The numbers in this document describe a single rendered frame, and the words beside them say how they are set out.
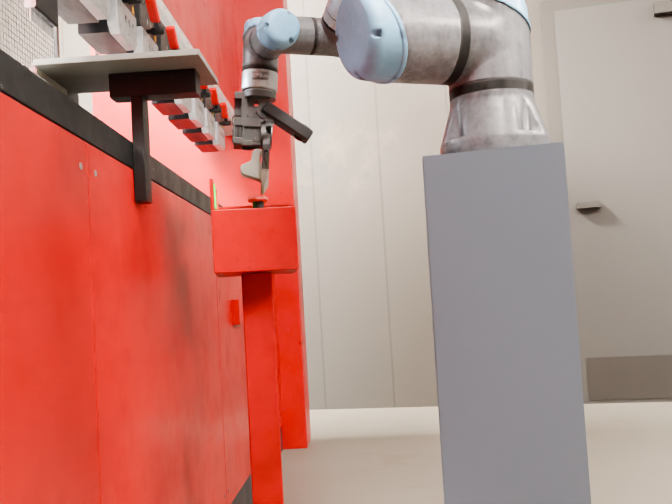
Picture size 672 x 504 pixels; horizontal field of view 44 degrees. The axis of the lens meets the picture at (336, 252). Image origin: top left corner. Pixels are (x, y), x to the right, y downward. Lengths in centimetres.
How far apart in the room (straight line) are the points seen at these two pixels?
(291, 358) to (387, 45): 256
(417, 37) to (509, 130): 17
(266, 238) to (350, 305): 319
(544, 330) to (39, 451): 61
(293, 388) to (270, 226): 201
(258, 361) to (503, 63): 80
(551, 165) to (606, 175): 354
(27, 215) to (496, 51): 62
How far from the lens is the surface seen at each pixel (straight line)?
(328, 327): 478
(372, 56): 109
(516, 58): 116
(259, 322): 165
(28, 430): 96
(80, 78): 149
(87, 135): 120
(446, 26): 112
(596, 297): 457
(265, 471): 168
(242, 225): 158
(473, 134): 111
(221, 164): 361
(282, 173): 357
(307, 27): 171
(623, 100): 469
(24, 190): 97
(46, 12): 154
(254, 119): 174
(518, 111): 113
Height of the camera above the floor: 59
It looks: 4 degrees up
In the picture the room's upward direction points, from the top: 3 degrees counter-clockwise
